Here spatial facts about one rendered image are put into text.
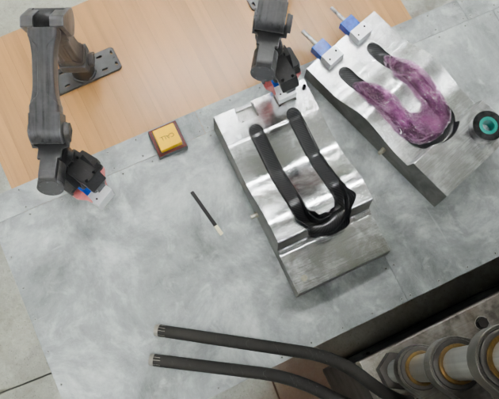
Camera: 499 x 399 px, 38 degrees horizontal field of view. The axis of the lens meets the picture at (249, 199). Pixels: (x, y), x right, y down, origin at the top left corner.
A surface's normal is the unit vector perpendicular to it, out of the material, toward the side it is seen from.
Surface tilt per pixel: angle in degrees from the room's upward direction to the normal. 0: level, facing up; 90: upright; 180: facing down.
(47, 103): 15
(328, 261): 0
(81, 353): 0
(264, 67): 77
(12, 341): 0
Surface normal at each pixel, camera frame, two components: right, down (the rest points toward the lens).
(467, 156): 0.04, -0.25
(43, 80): 0.04, 0.00
